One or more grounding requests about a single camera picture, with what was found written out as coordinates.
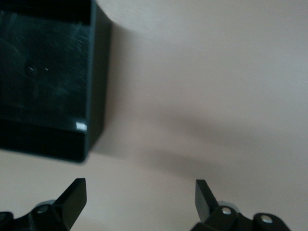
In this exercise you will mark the black plastic rectangular box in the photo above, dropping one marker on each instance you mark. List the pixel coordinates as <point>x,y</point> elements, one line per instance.
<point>48,72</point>

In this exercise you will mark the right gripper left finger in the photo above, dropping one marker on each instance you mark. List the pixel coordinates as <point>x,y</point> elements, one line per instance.
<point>72,204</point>

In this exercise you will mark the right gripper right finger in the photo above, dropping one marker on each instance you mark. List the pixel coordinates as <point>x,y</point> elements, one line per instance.
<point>204,204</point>

